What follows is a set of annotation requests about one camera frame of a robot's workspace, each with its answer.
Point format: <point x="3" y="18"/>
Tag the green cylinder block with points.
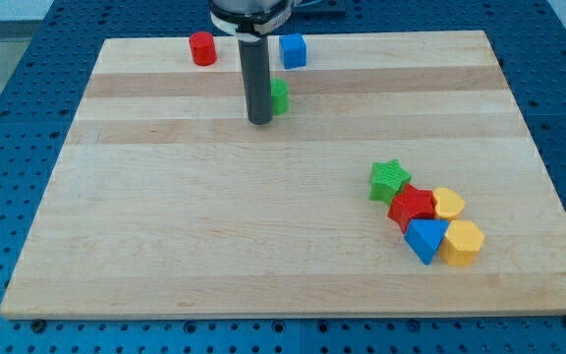
<point x="279" y="96"/>

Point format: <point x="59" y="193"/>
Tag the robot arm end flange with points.
<point x="250" y="20"/>

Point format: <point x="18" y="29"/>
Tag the blue cube block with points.
<point x="293" y="51"/>

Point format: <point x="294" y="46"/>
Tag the green star block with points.
<point x="387" y="180"/>

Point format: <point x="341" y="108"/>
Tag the light wooden board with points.
<point x="166" y="203"/>

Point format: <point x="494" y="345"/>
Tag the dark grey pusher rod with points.
<point x="254" y="57"/>

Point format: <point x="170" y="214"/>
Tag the red star block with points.
<point x="412" y="203"/>

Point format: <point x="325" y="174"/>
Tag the red cylinder block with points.
<point x="203" y="49"/>

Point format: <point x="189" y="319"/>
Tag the blue triangle block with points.
<point x="424" y="237"/>

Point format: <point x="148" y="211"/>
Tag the yellow heart block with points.
<point x="447" y="203"/>

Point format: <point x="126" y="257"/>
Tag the yellow hexagon block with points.
<point x="461" y="243"/>

